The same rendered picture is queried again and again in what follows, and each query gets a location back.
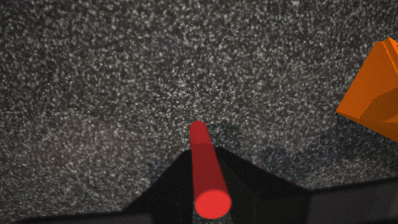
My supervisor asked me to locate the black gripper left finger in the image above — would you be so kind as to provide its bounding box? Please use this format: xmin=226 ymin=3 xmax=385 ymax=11
xmin=11 ymin=150 xmax=194 ymax=224

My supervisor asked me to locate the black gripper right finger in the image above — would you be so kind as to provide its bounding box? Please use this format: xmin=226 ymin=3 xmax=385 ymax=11
xmin=215 ymin=147 xmax=398 ymax=224

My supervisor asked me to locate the red peg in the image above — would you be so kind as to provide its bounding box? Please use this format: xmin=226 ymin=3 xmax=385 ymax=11
xmin=190 ymin=121 xmax=231 ymax=219

